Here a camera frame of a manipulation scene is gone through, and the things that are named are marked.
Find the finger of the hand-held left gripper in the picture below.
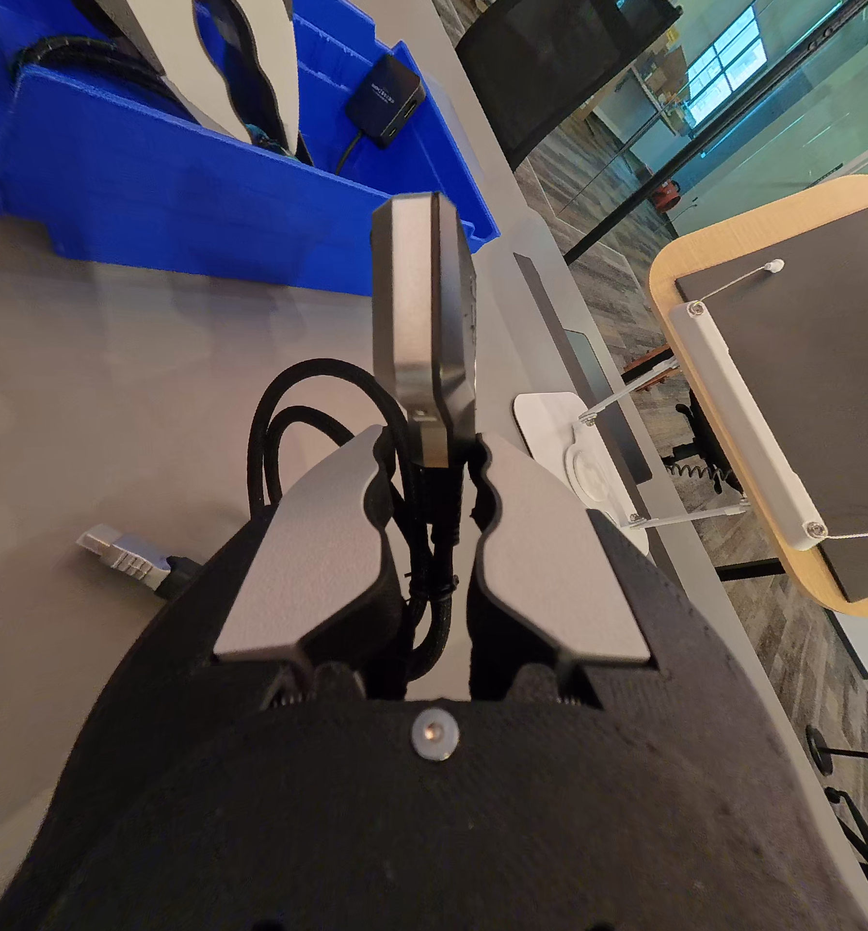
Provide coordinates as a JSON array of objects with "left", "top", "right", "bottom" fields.
[
  {"left": 212, "top": 0, "right": 311, "bottom": 164},
  {"left": 78, "top": 0, "right": 255, "bottom": 144}
]

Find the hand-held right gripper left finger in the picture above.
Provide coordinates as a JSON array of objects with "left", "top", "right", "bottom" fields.
[{"left": 214, "top": 425, "right": 409, "bottom": 698}]

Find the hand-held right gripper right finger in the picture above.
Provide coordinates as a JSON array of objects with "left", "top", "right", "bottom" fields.
[{"left": 467, "top": 433, "right": 652, "bottom": 701}]

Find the black braided cable teal plug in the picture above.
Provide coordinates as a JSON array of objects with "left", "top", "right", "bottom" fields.
[{"left": 8, "top": 35, "right": 315, "bottom": 165}]

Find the black usb adapter with cable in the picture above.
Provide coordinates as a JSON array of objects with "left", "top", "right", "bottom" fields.
[{"left": 332, "top": 53, "right": 428, "bottom": 176}]

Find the blue divided plastic bin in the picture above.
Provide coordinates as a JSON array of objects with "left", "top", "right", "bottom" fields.
[{"left": 0, "top": 0, "right": 500, "bottom": 298}]

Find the grey usb hub with cable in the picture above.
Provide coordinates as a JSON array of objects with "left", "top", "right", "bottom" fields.
[{"left": 247, "top": 193, "right": 479, "bottom": 682}]

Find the white stand with clear arms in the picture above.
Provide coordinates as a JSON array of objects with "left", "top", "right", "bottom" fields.
[{"left": 513, "top": 356, "right": 752, "bottom": 558}]

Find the white bar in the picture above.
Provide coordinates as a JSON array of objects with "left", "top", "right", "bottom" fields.
[{"left": 668, "top": 300, "right": 830, "bottom": 552}]

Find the black mesh office chair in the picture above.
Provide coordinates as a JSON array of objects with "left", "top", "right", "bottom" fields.
[{"left": 454, "top": 0, "right": 684, "bottom": 173}]

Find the black floor stand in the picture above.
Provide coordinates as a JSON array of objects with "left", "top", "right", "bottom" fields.
[{"left": 805, "top": 723, "right": 868, "bottom": 885}]

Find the wooden round table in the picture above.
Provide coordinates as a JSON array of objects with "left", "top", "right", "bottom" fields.
[{"left": 648, "top": 175, "right": 868, "bottom": 620}]

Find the black mat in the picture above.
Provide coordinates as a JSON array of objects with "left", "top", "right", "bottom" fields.
[{"left": 677, "top": 196, "right": 868, "bottom": 605}]

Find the black coiled cable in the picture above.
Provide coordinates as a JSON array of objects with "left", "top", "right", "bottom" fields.
[{"left": 663, "top": 457, "right": 745, "bottom": 487}]

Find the white plug with black cable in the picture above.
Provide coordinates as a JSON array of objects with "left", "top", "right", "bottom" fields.
[{"left": 76, "top": 524, "right": 204, "bottom": 602}]

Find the black table cable strip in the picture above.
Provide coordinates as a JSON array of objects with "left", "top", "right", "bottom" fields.
[{"left": 513, "top": 253, "right": 654, "bottom": 485}]

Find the black partition post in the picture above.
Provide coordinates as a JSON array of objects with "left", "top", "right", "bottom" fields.
[{"left": 565, "top": 0, "right": 868, "bottom": 265}]

